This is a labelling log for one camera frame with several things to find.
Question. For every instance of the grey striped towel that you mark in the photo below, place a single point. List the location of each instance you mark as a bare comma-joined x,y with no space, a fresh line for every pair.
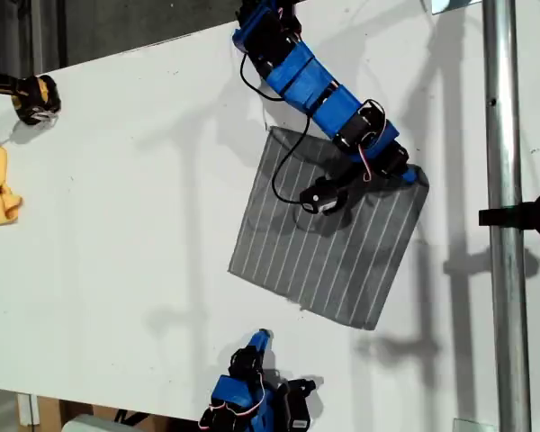
324,270

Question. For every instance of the black clamp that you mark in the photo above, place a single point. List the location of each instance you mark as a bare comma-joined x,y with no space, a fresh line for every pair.
522,216

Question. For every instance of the white rounded object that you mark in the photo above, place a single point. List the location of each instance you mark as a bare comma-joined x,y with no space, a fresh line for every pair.
90,424

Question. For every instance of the brown cardboard box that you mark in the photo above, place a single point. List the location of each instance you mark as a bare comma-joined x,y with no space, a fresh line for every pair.
49,414

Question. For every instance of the black camera stalk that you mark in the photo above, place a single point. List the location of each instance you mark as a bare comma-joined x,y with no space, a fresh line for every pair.
355,182

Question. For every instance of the black arm camera box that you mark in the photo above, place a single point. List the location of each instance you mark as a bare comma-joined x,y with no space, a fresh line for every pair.
321,198
302,405

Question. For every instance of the steel post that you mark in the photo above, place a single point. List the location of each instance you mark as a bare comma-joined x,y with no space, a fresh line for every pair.
506,135

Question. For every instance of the white bracket strip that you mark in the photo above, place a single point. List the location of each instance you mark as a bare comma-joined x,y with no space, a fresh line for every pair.
27,409

